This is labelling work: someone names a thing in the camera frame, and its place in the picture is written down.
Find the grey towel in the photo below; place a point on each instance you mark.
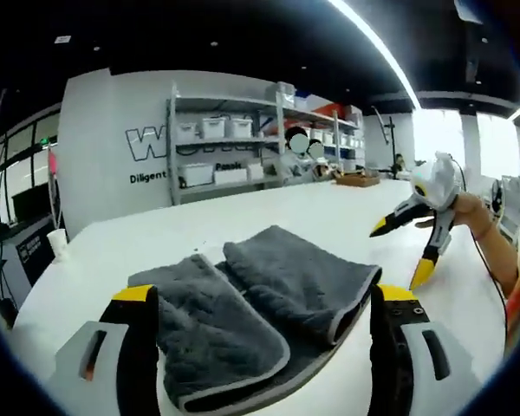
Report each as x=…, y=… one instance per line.
x=260, y=294

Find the person's right hand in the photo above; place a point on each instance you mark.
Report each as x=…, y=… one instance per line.
x=472, y=214

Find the black tripod stand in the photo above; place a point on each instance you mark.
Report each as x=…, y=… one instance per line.
x=390, y=138

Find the white paper cup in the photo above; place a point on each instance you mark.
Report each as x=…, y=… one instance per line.
x=58, y=245

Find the long ceiling light strip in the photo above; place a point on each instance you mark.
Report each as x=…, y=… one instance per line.
x=381, y=47

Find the black monitor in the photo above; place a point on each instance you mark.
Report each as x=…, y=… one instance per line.
x=30, y=203

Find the pink flag on pole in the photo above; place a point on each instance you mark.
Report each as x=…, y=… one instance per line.
x=52, y=162

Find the row of white storage bins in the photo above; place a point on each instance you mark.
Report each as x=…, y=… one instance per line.
x=216, y=128

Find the metal shelf rack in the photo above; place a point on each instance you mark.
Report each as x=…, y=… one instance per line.
x=225, y=104

